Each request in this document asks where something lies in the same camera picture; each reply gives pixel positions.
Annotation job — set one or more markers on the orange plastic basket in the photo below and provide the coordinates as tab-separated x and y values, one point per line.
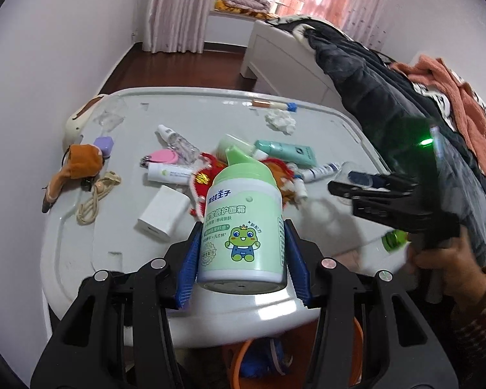
237	362

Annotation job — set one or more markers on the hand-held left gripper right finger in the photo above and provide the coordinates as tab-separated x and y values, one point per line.
297	275

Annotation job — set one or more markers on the orange towel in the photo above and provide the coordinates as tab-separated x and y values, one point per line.
461	101

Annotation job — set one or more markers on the crumpled clear plastic wrap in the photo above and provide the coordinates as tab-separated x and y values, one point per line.
109	113

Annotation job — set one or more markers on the white bed frame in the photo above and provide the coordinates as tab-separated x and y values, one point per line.
275	56

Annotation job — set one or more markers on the pink curtain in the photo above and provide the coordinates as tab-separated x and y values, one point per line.
340	4
178	8

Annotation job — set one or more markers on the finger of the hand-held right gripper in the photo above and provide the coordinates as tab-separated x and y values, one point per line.
360	196
362	178

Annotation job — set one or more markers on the white bed with clothes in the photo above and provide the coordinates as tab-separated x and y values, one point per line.
364	77

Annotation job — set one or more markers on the person's right forearm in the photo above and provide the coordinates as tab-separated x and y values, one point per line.
480	324

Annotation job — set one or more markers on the teal cosmetic tube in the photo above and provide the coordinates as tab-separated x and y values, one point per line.
285	150

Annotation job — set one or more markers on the clear spray bottle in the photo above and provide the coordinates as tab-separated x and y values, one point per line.
180	144

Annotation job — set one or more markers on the purple black hairbrush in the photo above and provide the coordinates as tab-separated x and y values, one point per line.
89	182

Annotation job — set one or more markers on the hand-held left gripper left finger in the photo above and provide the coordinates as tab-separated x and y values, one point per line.
188	275

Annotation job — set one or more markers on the brown plush toy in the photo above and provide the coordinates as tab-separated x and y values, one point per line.
75	162

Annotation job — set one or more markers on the yellow patterned cloth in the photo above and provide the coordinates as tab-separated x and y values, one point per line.
226	9

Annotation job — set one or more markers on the crumpled white tissue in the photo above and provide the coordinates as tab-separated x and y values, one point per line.
281	120

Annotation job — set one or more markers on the green bottle cap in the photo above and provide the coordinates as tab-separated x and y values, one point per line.
395	240

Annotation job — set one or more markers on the white cardboard box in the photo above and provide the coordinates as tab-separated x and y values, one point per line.
162	212

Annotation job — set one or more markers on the white tube with green end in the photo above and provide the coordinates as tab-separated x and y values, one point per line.
170	175

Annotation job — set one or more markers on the white pen with blue cap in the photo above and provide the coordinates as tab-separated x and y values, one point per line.
281	106

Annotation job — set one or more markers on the light green tube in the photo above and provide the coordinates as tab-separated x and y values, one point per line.
231	144

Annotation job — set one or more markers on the red knitted ornament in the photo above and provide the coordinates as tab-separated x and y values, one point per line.
202	180

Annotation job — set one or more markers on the person's right hand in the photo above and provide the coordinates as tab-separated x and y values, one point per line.
445	263

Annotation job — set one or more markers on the small purple case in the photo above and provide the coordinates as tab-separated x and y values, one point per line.
104	146

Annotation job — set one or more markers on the blue cloth item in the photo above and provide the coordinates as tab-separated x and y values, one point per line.
259	364

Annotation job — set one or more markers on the green frog-print cream bottle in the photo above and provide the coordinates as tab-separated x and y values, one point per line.
243	227

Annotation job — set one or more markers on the small white and blue tube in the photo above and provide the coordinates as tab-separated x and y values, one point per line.
320	171

